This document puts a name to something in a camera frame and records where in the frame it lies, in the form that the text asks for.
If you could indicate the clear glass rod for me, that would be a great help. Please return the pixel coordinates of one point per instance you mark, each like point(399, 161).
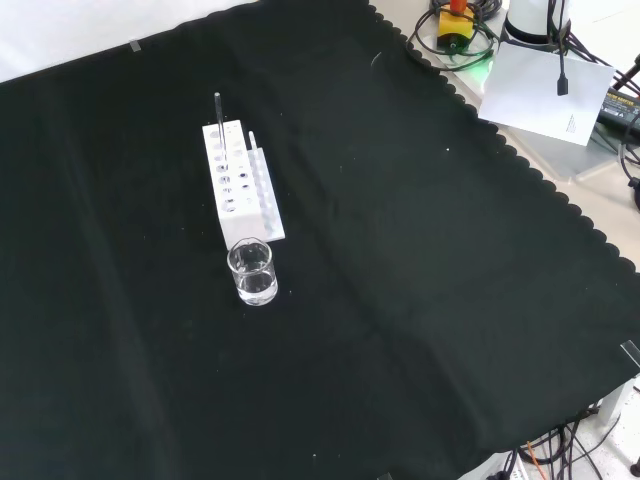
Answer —
point(220, 125)

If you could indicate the white test tube rack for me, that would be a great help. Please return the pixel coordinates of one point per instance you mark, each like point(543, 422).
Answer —
point(235, 215)

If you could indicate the black bench cloth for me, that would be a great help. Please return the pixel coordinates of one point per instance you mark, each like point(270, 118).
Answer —
point(350, 300)

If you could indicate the small clear glass beaker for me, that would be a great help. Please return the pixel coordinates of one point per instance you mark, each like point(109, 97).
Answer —
point(253, 285)

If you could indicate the yellow stop button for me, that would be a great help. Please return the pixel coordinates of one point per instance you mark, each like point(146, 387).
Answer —
point(455, 25)

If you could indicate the pale white board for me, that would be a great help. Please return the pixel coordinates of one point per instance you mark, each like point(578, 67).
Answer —
point(540, 95)

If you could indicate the small grey tape piece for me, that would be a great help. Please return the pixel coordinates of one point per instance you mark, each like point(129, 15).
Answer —
point(135, 45)

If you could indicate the black power adapter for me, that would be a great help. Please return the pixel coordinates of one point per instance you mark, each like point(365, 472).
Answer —
point(620, 107)

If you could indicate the clear cloth clip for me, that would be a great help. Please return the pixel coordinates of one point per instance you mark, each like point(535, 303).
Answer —
point(631, 352)

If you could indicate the grey base plate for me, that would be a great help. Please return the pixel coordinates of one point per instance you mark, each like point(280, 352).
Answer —
point(565, 155)

